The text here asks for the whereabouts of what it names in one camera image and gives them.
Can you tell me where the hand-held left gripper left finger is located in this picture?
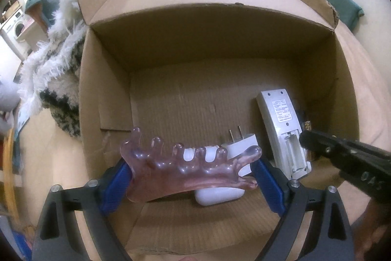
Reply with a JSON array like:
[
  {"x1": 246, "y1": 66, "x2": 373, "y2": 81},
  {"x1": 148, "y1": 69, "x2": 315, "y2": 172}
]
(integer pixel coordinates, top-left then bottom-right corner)
[{"x1": 32, "y1": 157, "x2": 132, "y2": 261}]

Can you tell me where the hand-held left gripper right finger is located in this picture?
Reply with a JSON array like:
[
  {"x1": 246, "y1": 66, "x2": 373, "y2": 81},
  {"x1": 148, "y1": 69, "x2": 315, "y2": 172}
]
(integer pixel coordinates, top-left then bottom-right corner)
[{"x1": 252, "y1": 158, "x2": 355, "y2": 261}]

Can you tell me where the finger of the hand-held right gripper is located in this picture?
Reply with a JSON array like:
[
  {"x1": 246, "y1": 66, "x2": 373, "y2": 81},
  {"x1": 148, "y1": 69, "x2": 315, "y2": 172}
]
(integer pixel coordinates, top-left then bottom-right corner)
[{"x1": 299, "y1": 130, "x2": 391, "y2": 167}]

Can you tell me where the white remote control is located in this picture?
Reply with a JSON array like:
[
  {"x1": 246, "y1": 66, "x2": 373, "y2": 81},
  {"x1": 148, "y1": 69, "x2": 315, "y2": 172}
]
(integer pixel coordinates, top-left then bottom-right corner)
[{"x1": 256, "y1": 89, "x2": 313, "y2": 180}]

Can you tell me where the pink translucent massage comb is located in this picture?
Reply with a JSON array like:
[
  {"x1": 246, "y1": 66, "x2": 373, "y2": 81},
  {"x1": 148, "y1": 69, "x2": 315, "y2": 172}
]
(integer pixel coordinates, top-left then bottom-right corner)
[{"x1": 120, "y1": 127, "x2": 263, "y2": 204}]

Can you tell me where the brown cardboard box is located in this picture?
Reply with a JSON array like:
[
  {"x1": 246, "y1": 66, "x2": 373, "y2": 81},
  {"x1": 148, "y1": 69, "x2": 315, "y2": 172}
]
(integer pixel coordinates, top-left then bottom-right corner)
[{"x1": 76, "y1": 0, "x2": 358, "y2": 256}]

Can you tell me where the person's right forearm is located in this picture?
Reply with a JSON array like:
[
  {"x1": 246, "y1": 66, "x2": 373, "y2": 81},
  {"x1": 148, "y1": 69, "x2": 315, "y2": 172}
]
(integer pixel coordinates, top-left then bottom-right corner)
[{"x1": 356, "y1": 197, "x2": 391, "y2": 261}]

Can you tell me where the white charger plug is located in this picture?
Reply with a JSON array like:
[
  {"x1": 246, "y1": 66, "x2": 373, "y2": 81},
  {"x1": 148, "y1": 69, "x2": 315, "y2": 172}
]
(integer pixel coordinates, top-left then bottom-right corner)
[{"x1": 220, "y1": 125, "x2": 260, "y2": 180}]

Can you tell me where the white earbuds case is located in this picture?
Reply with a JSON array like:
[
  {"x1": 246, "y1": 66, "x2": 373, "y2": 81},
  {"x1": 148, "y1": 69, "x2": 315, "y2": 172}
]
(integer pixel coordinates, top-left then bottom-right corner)
[{"x1": 195, "y1": 186, "x2": 245, "y2": 206}]

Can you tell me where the yellow wooden chair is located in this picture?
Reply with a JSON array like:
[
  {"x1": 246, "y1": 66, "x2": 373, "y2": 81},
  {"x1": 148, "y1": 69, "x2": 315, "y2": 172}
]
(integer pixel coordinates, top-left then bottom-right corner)
[{"x1": 2, "y1": 126, "x2": 19, "y2": 220}]

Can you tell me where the fluffy white patterned blanket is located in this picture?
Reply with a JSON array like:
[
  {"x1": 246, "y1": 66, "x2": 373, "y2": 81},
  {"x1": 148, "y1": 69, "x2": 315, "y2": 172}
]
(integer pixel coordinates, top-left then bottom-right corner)
[{"x1": 17, "y1": 0, "x2": 88, "y2": 138}]

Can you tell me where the grey white cloth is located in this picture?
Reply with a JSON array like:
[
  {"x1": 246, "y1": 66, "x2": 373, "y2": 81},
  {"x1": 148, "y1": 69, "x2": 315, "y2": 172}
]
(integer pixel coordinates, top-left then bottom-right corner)
[{"x1": 0, "y1": 74, "x2": 21, "y2": 112}]

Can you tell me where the white washing machine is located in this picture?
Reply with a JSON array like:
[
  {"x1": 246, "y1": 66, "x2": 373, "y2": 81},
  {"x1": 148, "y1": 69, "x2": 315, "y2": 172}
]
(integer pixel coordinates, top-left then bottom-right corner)
[{"x1": 0, "y1": 9, "x2": 29, "y2": 60}]

